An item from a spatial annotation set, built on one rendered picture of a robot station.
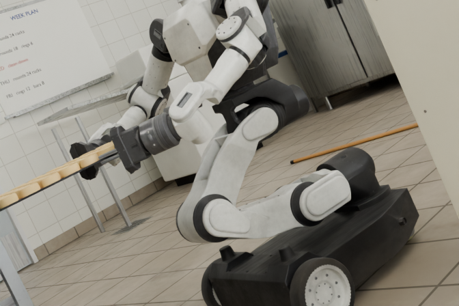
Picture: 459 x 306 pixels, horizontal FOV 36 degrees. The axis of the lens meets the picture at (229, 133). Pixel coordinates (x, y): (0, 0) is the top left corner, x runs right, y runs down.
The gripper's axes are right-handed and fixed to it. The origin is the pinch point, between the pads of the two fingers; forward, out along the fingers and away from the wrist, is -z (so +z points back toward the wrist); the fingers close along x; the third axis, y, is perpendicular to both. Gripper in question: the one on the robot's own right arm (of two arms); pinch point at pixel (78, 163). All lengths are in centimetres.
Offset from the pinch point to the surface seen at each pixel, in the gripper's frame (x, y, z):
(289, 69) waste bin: -23, 3, 510
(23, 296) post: -20, 3, -60
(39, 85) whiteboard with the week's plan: 57, -173, 353
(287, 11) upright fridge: 28, 32, 442
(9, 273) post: -13, 2, -61
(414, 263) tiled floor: -71, 80, 13
